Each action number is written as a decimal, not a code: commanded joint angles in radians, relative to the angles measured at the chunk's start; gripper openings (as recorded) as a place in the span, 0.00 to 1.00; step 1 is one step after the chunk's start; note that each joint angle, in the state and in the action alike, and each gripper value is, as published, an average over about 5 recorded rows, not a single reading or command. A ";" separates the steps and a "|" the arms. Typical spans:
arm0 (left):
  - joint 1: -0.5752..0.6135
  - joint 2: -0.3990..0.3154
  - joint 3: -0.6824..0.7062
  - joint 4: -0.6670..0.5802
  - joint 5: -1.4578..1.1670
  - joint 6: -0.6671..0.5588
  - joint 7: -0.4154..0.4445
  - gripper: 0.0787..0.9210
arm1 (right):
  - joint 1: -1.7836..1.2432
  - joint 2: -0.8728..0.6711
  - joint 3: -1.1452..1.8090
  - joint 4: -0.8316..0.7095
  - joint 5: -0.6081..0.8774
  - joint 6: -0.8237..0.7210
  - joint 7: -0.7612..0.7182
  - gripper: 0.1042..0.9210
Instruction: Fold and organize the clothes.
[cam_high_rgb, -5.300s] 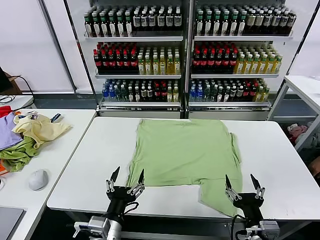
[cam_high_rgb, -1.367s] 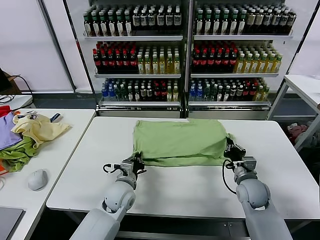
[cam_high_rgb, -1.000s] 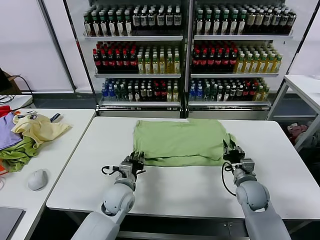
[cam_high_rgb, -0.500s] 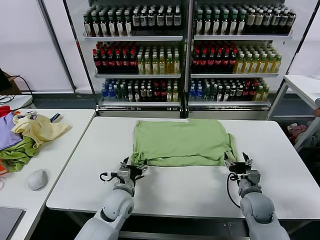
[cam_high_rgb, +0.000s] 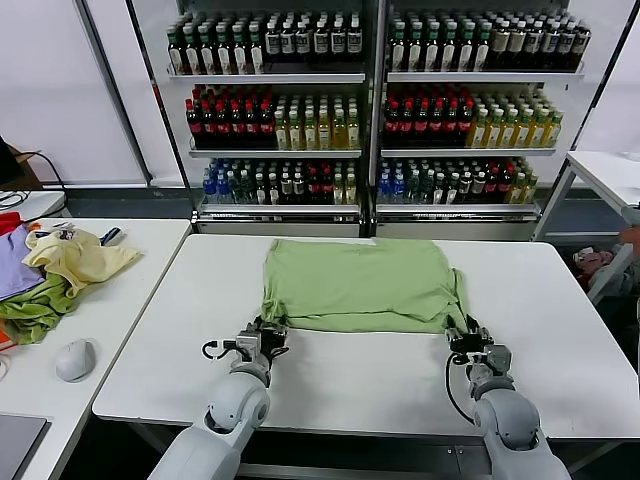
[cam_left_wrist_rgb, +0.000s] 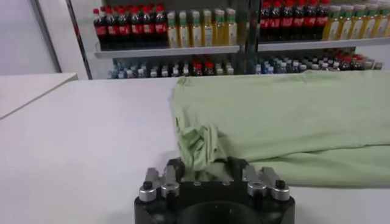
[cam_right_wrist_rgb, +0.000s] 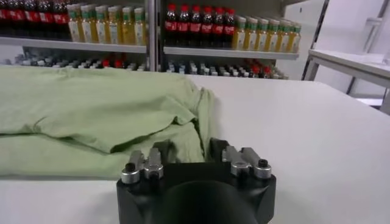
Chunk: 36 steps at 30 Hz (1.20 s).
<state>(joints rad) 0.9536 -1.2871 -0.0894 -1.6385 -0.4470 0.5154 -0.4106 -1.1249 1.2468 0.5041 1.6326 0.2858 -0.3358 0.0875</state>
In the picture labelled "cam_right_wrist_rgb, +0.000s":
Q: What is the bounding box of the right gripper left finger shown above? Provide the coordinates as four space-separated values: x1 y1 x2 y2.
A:
120 139 177 185

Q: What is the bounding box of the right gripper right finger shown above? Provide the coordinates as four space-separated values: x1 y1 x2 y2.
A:
209 137 272 180

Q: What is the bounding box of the light green shirt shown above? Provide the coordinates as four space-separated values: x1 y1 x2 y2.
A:
0 65 219 180

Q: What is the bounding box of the yellow juice bottle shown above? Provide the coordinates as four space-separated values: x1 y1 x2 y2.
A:
121 6 135 46
107 5 122 45
257 18 269 52
278 20 290 53
268 19 280 52
233 15 246 51
245 16 258 51
133 7 147 46
80 4 95 43
94 5 108 44
67 4 82 43
289 23 302 54

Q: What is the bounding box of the red cap cola bottle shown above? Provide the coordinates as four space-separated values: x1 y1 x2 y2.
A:
53 0 68 40
212 6 225 48
12 0 27 39
165 2 178 47
189 4 202 47
40 0 54 40
0 0 13 39
224 8 236 49
200 5 214 48
177 3 191 47
26 0 40 40

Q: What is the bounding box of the white side table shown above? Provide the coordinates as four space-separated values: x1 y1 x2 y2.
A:
301 48 390 115

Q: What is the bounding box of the grey diagonal frame pole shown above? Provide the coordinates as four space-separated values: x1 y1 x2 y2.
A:
346 0 385 95

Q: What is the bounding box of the dark diagonal frame pole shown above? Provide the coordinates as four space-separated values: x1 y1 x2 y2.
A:
301 0 330 80

